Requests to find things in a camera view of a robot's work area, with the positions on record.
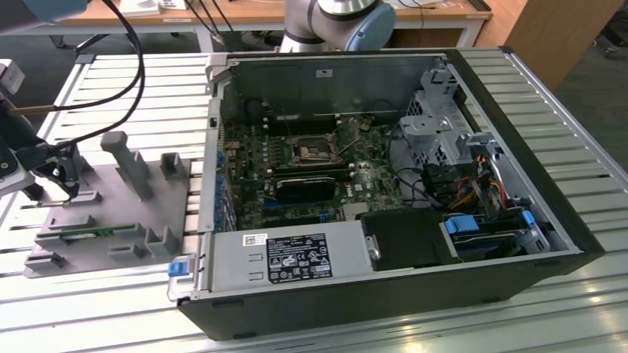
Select silver power supply unit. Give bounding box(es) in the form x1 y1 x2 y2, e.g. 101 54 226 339
194 220 382 299

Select black plastic shroud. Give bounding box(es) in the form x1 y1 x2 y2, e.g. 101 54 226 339
361 208 463 272

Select wooden cabinet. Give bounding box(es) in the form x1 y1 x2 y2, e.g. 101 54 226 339
474 0 623 93

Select black RAM slot bank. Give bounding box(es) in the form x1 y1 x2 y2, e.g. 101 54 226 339
267 113 343 136
270 163 355 182

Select black PC case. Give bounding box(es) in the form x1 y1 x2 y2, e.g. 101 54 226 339
177 46 609 341

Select coloured power wires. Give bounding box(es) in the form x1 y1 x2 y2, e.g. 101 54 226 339
454 156 510 213

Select small silver heatsink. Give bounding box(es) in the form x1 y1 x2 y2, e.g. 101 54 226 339
342 203 369 220

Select grey parts rack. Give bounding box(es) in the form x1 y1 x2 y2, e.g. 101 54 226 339
22 131 203 279

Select black graphics card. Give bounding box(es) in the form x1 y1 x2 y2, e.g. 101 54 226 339
273 175 341 203

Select thin metal locking lever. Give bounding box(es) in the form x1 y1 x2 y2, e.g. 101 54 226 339
339 135 366 155

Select green motherboard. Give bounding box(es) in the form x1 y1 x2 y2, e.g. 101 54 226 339
215 113 409 231

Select plain white box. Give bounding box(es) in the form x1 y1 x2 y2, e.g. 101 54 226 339
121 0 163 16

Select silver metal drive cage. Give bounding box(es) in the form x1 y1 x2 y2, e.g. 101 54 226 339
397 68 507 166

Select blue disk carrier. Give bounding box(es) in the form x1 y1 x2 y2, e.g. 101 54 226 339
441 214 493 236

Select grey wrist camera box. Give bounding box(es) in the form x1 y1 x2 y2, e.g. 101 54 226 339
0 58 27 97

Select green RAM stick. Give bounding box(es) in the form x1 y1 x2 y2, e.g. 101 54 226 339
58 227 119 242

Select wooden desk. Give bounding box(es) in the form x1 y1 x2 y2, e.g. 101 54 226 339
49 0 495 51

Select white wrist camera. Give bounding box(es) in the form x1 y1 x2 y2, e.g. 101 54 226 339
0 145 39 194

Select black office chair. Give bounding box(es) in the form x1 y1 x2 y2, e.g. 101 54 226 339
591 14 628 60

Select CPU socket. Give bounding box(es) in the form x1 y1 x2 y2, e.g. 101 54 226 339
287 134 345 165

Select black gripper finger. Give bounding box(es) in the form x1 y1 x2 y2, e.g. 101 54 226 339
25 156 63 202
49 145 83 204

